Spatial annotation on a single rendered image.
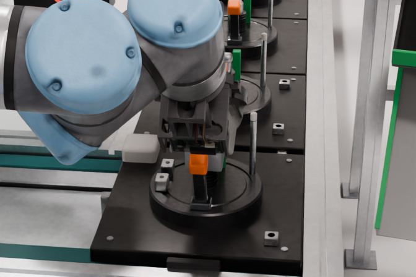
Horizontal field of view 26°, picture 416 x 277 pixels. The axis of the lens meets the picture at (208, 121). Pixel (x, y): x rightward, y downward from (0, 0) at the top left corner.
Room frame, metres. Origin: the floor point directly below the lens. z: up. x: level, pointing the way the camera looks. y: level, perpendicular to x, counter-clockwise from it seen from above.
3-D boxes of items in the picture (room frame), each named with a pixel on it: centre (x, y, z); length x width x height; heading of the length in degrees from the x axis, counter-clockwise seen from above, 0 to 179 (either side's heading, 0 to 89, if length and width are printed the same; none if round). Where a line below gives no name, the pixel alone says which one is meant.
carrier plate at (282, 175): (0.94, 0.00, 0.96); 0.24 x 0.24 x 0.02; 84
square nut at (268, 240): (0.85, -0.07, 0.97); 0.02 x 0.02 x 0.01; 84
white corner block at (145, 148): (1.05, 0.09, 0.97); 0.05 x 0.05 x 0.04; 84
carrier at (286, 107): (1.20, -0.02, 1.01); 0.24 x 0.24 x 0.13; 84
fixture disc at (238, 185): (0.94, 0.00, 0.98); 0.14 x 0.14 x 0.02
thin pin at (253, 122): (0.97, -0.06, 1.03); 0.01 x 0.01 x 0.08
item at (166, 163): (0.97, 0.05, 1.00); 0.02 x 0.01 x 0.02; 174
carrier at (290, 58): (1.44, -0.05, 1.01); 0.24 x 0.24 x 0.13; 84
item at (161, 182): (0.93, 0.06, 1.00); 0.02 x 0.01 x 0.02; 174
